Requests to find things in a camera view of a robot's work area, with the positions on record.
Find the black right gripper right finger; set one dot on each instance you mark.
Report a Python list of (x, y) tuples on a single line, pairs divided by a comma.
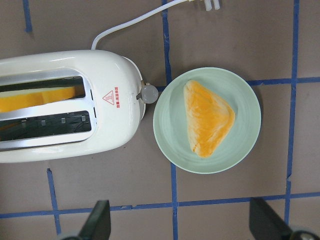
[(266, 224)]

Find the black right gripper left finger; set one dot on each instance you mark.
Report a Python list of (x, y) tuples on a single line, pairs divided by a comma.
[(97, 225)]

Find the white two-slot toaster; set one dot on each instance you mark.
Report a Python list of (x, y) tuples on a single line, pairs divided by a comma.
[(106, 113)]

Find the yellow bread slice in toaster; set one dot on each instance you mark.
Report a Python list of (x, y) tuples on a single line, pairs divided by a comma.
[(20, 99)]

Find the triangular orange bread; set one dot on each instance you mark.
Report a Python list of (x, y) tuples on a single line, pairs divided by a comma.
[(209, 118)]

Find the light green plate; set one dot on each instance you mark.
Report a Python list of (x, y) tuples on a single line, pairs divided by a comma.
[(170, 121)]

